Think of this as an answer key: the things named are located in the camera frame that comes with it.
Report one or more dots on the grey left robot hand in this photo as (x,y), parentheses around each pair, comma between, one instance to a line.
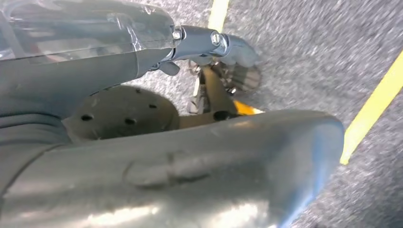
(189,176)

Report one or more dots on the yellow floor tape square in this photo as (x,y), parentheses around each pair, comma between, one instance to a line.
(371,110)

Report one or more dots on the left robot arm sleeve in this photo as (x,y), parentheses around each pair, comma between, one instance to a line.
(25,135)

